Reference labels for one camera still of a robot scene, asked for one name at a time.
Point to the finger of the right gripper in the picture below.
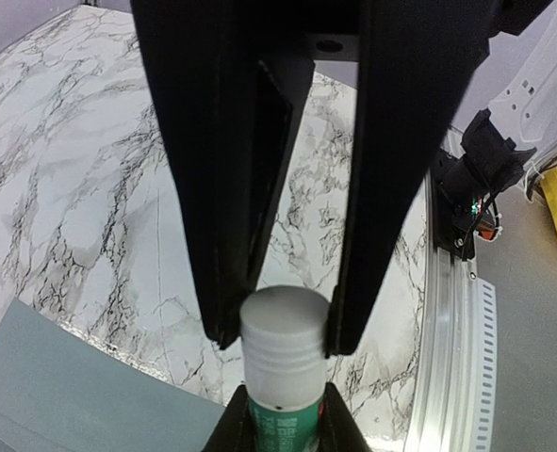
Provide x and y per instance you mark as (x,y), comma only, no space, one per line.
(416,59)
(229,80)

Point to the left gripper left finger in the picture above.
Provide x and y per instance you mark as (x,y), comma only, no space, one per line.
(235,429)

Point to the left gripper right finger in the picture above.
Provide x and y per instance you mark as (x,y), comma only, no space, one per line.
(338,431)

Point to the white green glue stick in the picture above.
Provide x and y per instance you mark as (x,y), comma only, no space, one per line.
(282,332)

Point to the blue-grey envelope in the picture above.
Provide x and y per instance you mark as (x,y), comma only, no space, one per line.
(58,393)

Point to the aluminium front rail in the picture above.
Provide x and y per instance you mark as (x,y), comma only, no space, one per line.
(455,394)

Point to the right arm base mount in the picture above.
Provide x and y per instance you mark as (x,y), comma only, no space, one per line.
(463,188)

